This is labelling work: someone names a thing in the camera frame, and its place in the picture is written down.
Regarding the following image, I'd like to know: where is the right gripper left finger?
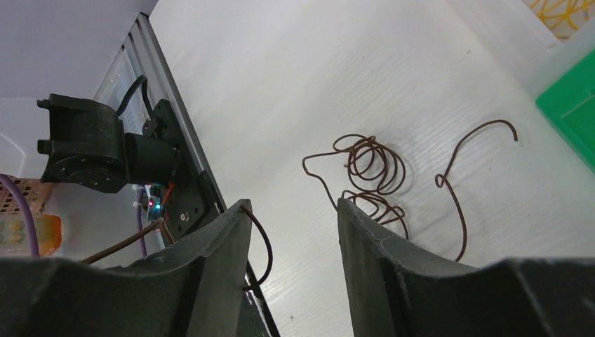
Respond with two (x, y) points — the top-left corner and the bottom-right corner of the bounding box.
(1, 199), (252, 336)

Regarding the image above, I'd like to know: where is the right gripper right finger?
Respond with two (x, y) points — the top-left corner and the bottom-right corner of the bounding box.
(337, 199), (594, 336)

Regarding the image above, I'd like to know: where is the brown cable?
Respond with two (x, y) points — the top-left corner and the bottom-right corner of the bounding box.
(81, 204), (274, 292)

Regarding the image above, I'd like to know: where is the cable pile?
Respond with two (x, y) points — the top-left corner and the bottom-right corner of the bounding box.
(302, 119), (520, 263)

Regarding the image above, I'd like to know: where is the yellow cable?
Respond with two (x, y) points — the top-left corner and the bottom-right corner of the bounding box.
(530, 0), (595, 31)

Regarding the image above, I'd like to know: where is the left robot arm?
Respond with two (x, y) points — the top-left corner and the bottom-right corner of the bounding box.
(1, 94), (180, 193)

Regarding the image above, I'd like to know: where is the green plastic bin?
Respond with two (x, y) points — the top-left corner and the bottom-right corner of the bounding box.
(535, 51), (594, 170)

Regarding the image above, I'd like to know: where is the clear plastic bin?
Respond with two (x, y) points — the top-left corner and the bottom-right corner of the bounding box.
(448, 1), (594, 99)

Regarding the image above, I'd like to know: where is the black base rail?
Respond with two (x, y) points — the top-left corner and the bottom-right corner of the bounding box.
(153, 99), (279, 336)

